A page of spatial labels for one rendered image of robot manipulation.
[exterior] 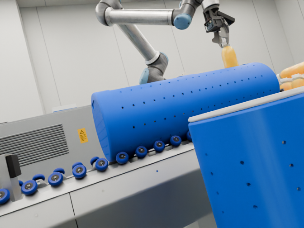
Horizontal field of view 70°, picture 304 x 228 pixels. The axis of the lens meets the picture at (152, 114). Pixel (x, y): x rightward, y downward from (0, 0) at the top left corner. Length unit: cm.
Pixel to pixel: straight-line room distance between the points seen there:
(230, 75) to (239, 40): 434
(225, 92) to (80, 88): 298
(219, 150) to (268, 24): 581
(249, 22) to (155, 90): 506
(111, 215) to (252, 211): 46
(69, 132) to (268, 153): 206
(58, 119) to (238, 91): 178
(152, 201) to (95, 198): 20
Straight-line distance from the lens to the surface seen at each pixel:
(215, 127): 45
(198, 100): 90
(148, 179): 80
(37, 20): 417
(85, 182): 77
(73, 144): 232
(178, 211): 91
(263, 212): 48
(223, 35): 126
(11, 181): 86
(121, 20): 147
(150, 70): 178
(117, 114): 77
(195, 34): 477
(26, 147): 236
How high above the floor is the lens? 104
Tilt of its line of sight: 3 degrees up
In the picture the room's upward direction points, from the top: 16 degrees counter-clockwise
